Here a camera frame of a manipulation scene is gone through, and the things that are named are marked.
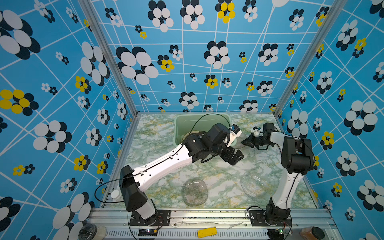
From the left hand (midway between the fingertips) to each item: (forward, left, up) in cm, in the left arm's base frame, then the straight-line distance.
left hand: (238, 150), depth 67 cm
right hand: (+22, -14, -26) cm, 37 cm away
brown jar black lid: (-29, -31, -19) cm, 46 cm away
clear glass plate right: (-6, -15, -29) cm, 33 cm away
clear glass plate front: (-10, +20, -29) cm, 36 cm away
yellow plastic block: (-28, +14, -27) cm, 41 cm away
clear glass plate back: (+11, -4, -10) cm, 15 cm away
